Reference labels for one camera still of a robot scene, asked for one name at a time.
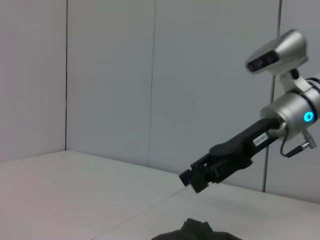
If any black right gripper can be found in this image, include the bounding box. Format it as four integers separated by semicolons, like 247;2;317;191
179;116;285;194

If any dark green shirt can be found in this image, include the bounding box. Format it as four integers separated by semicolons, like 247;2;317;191
151;217;243;240

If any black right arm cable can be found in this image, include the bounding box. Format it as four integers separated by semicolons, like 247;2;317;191
279;136;305;158

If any silver right gripper cable connector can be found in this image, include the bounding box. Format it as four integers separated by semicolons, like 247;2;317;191
301;129;319;151

